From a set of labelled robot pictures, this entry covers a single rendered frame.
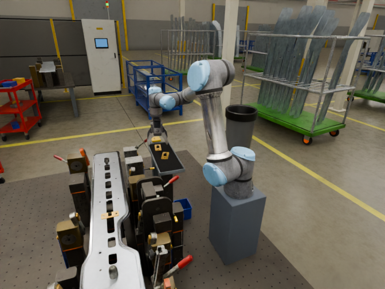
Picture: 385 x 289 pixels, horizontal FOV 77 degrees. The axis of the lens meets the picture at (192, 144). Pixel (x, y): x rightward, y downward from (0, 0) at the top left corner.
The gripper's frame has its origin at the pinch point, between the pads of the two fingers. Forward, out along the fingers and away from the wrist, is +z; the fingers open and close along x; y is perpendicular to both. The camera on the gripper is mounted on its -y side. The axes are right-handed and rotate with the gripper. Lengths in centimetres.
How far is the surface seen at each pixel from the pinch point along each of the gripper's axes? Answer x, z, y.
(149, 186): 7.2, -1.0, -44.1
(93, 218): 35, 18, -40
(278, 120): -248, 90, 259
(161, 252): 5, -3, -83
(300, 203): -166, 118, 58
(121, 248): 21, 18, -60
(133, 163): 15.2, 7.0, -7.7
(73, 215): 41, 8, -48
